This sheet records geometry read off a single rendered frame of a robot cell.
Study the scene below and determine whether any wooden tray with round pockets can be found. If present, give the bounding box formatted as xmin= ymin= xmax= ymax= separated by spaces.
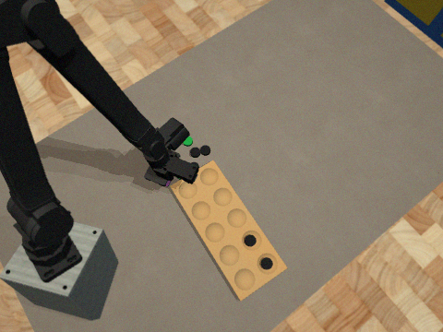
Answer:
xmin=170 ymin=160 xmax=288 ymax=301

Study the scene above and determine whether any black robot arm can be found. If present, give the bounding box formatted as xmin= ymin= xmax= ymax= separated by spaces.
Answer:
xmin=0 ymin=0 xmax=199 ymax=283

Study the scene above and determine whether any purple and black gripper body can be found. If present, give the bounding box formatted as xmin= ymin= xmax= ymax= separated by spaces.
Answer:
xmin=144 ymin=151 xmax=181 ymax=186

